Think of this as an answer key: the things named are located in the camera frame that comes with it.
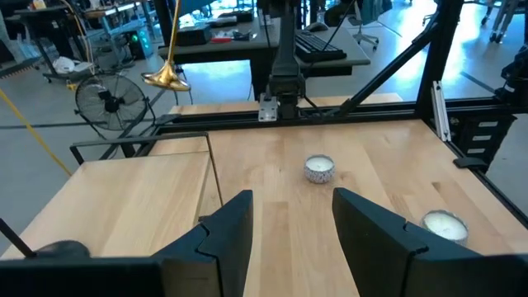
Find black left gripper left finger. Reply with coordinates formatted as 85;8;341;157
151;189;254;297

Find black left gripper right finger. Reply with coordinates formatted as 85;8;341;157
332;187;486;297

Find white candle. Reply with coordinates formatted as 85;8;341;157
419;209;470;248
304;153;337;185

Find black candlestick holder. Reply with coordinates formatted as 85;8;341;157
0;217;91;260

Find gold candlestick holder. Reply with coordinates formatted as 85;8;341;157
140;0;191;92

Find silver aluminium rails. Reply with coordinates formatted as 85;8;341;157
430;80;453;144

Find black box with white labels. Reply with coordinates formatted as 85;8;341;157
451;114;517;169

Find black floor fan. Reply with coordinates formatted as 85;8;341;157
73;73;157;139

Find grey desk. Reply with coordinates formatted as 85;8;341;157
158;16;371;102

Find black box device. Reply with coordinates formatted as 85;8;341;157
175;23;214;47

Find black keyboard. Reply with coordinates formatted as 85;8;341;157
294;30;348;64

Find computer with green light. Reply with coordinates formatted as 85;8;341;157
123;25;154;62

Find office chair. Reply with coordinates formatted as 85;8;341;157
346;0;381;51

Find computer monitor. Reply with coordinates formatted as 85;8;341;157
177;0;219;18

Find white bag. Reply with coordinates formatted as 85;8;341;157
51;55;95;76

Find metal equipment cart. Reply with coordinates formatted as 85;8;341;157
6;0;98;83

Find silver metal bracket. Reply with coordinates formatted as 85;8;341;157
258;92;279;123

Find black aluminium frame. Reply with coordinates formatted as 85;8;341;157
69;0;528;230

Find black device on frame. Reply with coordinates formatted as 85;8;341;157
493;44;528;109

